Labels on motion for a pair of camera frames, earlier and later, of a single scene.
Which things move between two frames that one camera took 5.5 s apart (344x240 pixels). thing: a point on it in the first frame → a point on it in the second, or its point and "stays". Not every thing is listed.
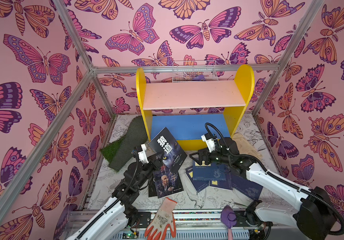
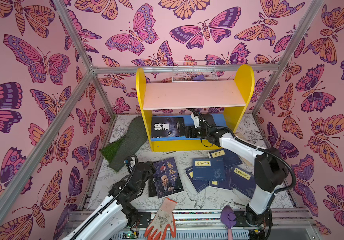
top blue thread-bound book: [210, 171] stays
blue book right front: [250, 188] stays
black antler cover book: [152, 188] stays
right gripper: [206, 154] → [188, 131]
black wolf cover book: [174, 156] → [167, 127]
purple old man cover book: [167, 181] stays
